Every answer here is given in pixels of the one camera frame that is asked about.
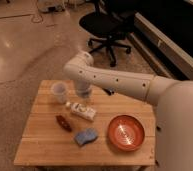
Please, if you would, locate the white bottle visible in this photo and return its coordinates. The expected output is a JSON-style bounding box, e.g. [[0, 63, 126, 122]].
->
[[66, 102, 96, 121]]

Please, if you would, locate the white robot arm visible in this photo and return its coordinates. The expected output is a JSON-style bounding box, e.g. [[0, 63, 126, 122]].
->
[[63, 51, 193, 171]]

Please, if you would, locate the black and white box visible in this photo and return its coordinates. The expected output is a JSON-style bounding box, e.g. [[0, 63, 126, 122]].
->
[[103, 88, 115, 96]]

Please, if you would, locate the translucent plastic cup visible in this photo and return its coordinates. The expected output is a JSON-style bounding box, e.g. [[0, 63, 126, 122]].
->
[[51, 82, 67, 104]]

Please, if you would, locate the wooden table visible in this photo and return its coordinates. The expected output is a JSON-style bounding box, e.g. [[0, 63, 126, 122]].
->
[[14, 80, 155, 166]]

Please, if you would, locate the blue sponge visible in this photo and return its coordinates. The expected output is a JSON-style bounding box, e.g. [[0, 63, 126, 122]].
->
[[74, 128, 98, 146]]

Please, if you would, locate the dark red small object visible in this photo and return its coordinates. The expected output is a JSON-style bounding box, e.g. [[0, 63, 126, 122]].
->
[[56, 115, 72, 132]]

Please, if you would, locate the red-orange bowl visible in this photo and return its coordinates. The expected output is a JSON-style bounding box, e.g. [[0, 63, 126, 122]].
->
[[107, 115, 145, 152]]

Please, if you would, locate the black office chair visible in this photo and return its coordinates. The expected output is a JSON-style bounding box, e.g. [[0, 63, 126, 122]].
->
[[79, 0, 139, 67]]

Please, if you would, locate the equipment on floor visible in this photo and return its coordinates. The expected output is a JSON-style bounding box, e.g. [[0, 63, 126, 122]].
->
[[37, 0, 65, 13]]

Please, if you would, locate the floor cable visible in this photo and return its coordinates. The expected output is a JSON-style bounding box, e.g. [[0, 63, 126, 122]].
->
[[30, 0, 45, 24]]

